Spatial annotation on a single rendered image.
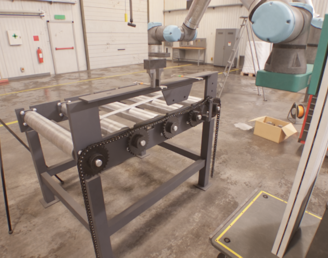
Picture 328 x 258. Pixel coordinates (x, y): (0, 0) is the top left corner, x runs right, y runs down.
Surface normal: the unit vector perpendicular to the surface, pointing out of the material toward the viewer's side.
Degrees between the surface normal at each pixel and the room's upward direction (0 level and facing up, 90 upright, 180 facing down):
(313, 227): 0
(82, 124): 90
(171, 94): 90
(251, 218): 0
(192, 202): 0
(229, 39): 90
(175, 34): 90
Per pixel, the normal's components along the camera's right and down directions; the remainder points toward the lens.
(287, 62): -0.37, 0.07
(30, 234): 0.00, -0.92
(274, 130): -0.79, 0.24
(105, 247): 0.74, 0.26
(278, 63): -0.71, -0.03
